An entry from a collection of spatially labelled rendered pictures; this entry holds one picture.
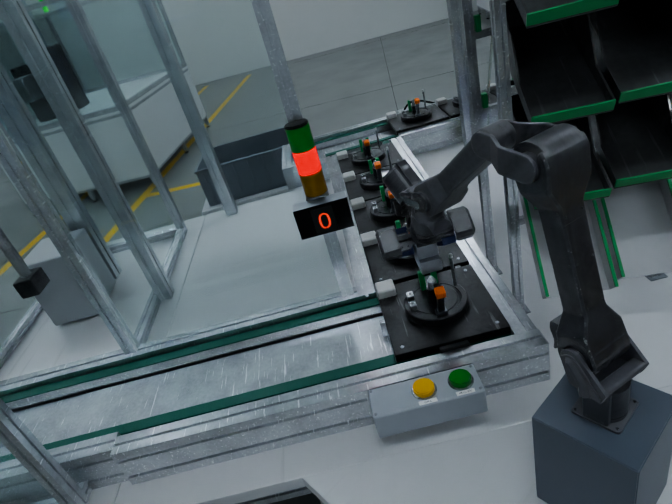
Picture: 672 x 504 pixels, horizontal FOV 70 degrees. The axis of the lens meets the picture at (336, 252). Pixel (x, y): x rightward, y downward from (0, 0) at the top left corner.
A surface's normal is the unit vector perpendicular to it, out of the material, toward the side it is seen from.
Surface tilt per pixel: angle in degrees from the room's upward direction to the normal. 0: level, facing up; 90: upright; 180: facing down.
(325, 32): 90
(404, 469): 0
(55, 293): 90
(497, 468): 0
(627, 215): 45
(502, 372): 90
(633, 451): 0
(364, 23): 90
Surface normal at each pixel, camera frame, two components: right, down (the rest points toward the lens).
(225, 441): 0.10, 0.50
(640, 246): -0.23, -0.21
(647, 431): -0.25, -0.83
